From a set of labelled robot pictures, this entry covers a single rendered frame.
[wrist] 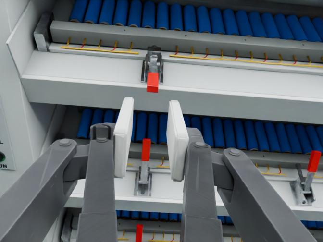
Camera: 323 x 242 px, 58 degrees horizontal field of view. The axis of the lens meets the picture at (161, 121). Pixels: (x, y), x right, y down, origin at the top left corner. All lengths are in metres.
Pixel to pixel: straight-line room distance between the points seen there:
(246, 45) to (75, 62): 0.23
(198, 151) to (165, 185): 0.34
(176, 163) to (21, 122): 0.29
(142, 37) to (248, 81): 0.15
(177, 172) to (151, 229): 0.46
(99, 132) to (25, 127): 0.27
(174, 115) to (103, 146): 0.06
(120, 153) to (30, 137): 0.28
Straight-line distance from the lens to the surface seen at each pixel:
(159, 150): 0.50
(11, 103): 0.41
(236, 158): 0.16
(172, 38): 0.40
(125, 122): 0.18
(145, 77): 0.36
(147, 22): 0.43
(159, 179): 0.50
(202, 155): 0.15
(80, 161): 0.16
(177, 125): 0.18
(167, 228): 0.64
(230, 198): 0.16
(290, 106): 0.42
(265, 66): 0.42
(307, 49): 0.46
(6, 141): 0.45
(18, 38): 0.39
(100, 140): 0.16
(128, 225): 0.64
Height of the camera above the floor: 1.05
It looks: 31 degrees down
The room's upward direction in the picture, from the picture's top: 6 degrees clockwise
